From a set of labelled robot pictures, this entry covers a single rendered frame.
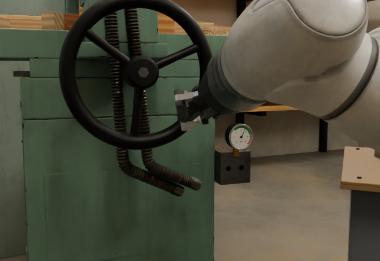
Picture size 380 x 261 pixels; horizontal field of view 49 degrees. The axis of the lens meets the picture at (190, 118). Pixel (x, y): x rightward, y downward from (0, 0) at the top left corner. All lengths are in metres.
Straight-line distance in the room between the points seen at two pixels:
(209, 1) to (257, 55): 3.42
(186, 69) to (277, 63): 0.61
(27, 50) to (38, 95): 0.10
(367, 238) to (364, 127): 0.45
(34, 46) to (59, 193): 0.32
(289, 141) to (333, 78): 3.89
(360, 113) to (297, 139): 3.91
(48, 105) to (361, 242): 0.69
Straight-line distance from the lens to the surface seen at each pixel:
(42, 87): 0.94
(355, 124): 0.46
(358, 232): 0.88
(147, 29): 0.87
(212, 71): 0.51
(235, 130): 0.97
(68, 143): 0.95
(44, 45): 0.94
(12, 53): 0.94
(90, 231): 1.00
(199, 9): 3.77
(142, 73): 0.75
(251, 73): 0.42
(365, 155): 1.04
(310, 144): 4.47
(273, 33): 0.38
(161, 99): 0.97
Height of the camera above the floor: 0.81
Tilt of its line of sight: 6 degrees down
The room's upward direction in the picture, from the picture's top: straight up
